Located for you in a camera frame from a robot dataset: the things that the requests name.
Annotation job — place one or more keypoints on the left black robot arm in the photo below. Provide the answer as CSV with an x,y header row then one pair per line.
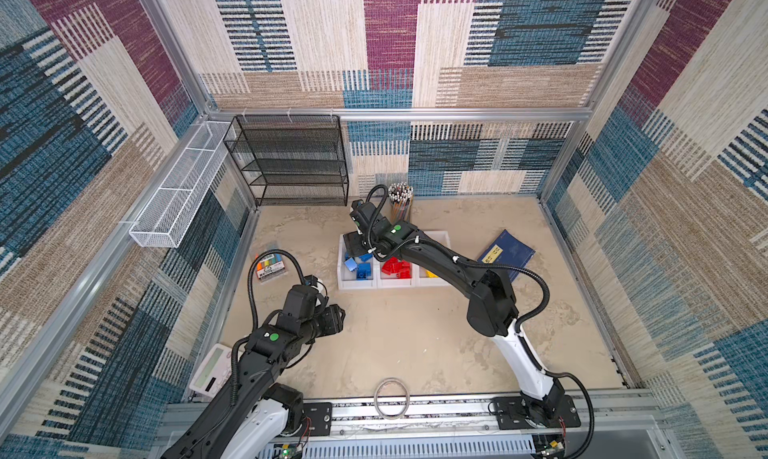
x,y
253,408

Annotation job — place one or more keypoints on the marker pen pack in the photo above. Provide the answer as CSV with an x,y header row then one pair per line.
x,y
270,266

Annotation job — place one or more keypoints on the blue book yellow label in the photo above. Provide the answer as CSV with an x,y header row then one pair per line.
x,y
507,250

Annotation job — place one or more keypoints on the white wire mesh basket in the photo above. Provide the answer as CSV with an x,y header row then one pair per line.
x,y
166,218

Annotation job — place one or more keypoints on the pink white calculator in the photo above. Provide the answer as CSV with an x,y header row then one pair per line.
x,y
213,372

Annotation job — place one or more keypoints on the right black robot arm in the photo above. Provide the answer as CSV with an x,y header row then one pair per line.
x,y
492,310

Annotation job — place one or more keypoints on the black wire shelf rack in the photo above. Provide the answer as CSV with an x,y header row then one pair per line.
x,y
290,160

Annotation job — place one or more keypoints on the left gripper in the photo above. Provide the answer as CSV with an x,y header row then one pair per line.
x,y
332,320

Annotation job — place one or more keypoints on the cup of coloured pencils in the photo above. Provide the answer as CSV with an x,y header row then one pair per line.
x,y
400,196

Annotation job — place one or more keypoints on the small red brick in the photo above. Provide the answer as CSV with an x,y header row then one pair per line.
x,y
404,271

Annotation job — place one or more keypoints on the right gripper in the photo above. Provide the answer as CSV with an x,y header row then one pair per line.
x,y
352,244

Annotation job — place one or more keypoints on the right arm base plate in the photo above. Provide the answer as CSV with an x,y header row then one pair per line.
x,y
521,413

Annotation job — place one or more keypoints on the long red brick top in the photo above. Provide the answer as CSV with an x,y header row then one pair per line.
x,y
391,267

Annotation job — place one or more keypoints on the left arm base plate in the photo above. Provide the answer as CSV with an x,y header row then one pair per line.
x,y
316,420

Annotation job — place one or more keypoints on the left white bin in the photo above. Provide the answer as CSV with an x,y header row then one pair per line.
x,y
347,279

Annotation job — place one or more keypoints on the dark blue brick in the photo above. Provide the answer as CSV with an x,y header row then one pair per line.
x,y
351,264

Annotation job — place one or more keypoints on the middle white bin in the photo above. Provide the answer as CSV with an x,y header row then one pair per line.
x,y
392,282

